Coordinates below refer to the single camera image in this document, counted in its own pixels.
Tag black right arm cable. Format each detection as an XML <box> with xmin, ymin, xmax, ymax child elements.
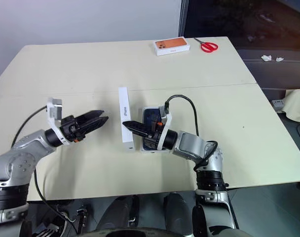
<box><xmin>163</xmin><ymin>94</ymin><xmax>219</xmax><ymax>172</ymax></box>

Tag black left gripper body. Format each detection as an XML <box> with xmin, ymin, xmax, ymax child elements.
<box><xmin>59</xmin><ymin>115</ymin><xmax>88</xmax><ymax>145</ymax></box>

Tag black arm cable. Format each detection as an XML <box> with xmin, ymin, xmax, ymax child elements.
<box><xmin>163</xmin><ymin>94</ymin><xmax>219</xmax><ymax>172</ymax></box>
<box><xmin>11</xmin><ymin>105</ymin><xmax>79</xmax><ymax>234</ymax></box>

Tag dark blue smartphone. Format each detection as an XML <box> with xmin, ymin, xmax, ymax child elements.
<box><xmin>142</xmin><ymin>107</ymin><xmax>166</xmax><ymax>152</ymax></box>

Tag dark rounded shape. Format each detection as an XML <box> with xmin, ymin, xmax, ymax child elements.
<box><xmin>95</xmin><ymin>196</ymin><xmax>141</xmax><ymax>232</ymax></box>
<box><xmin>163</xmin><ymin>192</ymin><xmax>198</xmax><ymax>232</ymax></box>

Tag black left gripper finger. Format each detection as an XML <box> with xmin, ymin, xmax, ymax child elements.
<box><xmin>78</xmin><ymin>116</ymin><xmax>110</xmax><ymax>136</ymax></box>
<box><xmin>75</xmin><ymin>109</ymin><xmax>104</xmax><ymax>125</ymax></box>

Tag grey window frame post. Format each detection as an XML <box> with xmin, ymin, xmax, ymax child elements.
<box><xmin>178</xmin><ymin>0</ymin><xmax>189</xmax><ymax>38</ymax></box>

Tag red handled scissors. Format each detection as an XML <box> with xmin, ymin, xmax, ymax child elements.
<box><xmin>193</xmin><ymin>37</ymin><xmax>219</xmax><ymax>53</ymax></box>

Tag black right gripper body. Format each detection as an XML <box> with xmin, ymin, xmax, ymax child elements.
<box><xmin>143</xmin><ymin>118</ymin><xmax>163</xmax><ymax>151</ymax></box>

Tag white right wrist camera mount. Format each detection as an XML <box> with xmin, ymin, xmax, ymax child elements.
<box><xmin>157</xmin><ymin>104</ymin><xmax>173</xmax><ymax>151</ymax></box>

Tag white box bottom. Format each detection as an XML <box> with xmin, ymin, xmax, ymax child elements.
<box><xmin>140</xmin><ymin>106</ymin><xmax>173</xmax><ymax>155</ymax></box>

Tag beige cloth cover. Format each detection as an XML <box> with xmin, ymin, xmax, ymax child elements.
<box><xmin>283</xmin><ymin>88</ymin><xmax>300</xmax><ymax>123</ymax></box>

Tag white box lid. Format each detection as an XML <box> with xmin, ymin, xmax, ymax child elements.
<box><xmin>118</xmin><ymin>86</ymin><xmax>136</xmax><ymax>153</ymax></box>

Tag metal table leg bracket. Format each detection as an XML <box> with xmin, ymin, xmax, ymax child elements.
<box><xmin>75</xmin><ymin>208</ymin><xmax>89</xmax><ymax>229</ymax></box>

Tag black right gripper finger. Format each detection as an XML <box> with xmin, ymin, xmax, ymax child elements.
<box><xmin>122</xmin><ymin>120</ymin><xmax>153</xmax><ymax>138</ymax></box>

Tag grey power strip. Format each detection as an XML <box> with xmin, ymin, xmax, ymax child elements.
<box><xmin>271</xmin><ymin>99</ymin><xmax>286</xmax><ymax>114</ymax></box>

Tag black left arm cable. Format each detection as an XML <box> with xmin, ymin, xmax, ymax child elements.
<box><xmin>11</xmin><ymin>105</ymin><xmax>79</xmax><ymax>234</ymax></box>

